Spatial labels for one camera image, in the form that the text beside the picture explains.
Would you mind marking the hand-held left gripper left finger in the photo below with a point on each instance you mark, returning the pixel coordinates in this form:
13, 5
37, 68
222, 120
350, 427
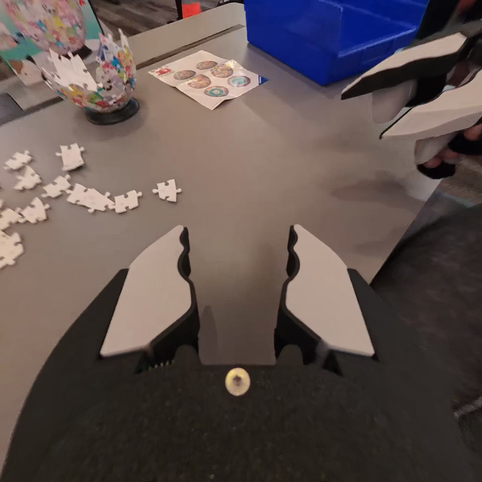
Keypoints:
147, 297

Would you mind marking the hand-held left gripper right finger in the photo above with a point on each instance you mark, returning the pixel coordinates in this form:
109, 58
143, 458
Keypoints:
327, 301

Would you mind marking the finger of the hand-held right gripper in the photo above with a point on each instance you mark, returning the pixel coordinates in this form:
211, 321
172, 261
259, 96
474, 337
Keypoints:
414, 64
444, 117

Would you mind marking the partly built white puzzle ball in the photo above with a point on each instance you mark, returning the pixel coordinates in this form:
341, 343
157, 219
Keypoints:
71, 79

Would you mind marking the pile of loose puzzle pieces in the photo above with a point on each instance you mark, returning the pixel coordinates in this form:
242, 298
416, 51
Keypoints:
71, 157

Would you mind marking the colourful puzzle ball box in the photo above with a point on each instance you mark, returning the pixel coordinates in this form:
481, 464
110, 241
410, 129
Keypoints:
45, 19

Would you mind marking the blue plastic bin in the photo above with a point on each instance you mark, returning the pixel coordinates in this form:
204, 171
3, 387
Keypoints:
331, 38

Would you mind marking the person's dark clothing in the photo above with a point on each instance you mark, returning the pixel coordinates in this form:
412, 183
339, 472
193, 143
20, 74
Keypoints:
437, 286

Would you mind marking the printed instruction sheet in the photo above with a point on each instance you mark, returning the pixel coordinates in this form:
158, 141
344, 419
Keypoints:
199, 68

